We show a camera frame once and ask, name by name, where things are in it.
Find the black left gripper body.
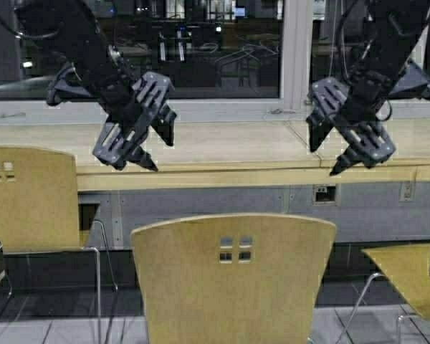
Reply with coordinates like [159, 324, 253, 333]
[92, 72, 173, 168]

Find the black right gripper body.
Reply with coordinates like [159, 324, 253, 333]
[308, 77, 396, 168]

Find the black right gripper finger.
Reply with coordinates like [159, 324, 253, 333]
[306, 114, 332, 152]
[330, 146, 360, 176]

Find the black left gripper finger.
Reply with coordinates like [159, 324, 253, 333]
[128, 146, 158, 171]
[152, 104, 177, 146]

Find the plywood chair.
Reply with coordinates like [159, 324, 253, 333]
[130, 213, 337, 343]
[336, 242, 430, 343]
[0, 145, 119, 344]

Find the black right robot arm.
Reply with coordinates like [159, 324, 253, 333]
[306, 1, 430, 176]

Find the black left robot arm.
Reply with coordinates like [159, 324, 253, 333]
[0, 1, 177, 171]

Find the long wooden counter table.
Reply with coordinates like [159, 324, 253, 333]
[0, 118, 430, 191]

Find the wall data socket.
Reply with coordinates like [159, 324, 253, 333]
[312, 185, 338, 204]

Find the wall power outlet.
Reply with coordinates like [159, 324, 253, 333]
[399, 181, 415, 202]

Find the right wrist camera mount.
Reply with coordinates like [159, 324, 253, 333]
[388, 59, 430, 101]

